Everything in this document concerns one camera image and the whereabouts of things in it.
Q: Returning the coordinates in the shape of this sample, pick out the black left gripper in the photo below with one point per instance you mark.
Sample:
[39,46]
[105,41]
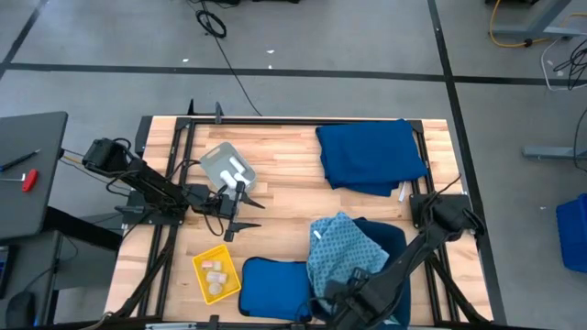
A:
[215,204]

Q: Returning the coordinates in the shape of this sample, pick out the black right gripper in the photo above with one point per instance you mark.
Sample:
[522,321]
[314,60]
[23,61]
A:
[351,311]

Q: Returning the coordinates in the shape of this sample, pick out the teal patterned cloth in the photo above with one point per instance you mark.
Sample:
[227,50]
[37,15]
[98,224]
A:
[339,252]

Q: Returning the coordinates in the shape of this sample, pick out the dark blue cloth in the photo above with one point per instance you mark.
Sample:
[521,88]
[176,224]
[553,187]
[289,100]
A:
[367,156]

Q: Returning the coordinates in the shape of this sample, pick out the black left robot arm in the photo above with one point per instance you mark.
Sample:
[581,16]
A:
[151,183]

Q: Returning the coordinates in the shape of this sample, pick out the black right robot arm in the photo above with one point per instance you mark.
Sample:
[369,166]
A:
[413,252]

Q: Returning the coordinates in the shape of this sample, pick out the yellow plastic bin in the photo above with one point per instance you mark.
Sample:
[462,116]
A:
[229,275]

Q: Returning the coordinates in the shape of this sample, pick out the navy white fabric basket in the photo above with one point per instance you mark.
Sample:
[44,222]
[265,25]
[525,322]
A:
[393,238]

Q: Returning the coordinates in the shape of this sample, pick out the white gauze roll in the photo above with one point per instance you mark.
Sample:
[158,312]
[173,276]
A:
[225,176]
[241,179]
[236,164]

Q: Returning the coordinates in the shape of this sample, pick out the small pale packet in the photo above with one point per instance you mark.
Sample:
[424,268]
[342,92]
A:
[217,266]

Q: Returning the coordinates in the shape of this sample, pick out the small pink white packet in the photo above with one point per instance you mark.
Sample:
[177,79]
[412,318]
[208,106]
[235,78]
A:
[207,264]

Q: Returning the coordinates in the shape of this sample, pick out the clear wrapped white packet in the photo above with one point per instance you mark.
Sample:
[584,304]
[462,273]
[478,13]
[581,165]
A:
[216,277]

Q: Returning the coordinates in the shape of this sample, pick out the blue cushion with black edging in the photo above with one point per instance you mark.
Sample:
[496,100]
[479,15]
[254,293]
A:
[275,289]

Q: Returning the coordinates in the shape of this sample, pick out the round pale pad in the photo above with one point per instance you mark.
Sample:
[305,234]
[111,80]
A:
[214,289]

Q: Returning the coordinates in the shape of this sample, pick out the dark grey side table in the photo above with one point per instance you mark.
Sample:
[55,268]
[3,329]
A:
[27,211]

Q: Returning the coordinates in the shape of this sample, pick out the black pen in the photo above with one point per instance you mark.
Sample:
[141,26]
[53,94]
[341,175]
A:
[18,160]

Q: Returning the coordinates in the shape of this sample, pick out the blue plastic crate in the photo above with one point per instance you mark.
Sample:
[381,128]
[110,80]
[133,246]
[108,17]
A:
[573,234]

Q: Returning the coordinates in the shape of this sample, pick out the black computer mouse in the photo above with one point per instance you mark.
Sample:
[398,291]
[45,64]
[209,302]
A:
[20,309]

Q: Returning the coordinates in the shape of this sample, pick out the grey desk foot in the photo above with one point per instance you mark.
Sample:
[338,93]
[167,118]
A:
[550,152]

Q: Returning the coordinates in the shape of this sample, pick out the grey desk leg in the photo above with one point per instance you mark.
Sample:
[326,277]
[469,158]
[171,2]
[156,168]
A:
[536,25]

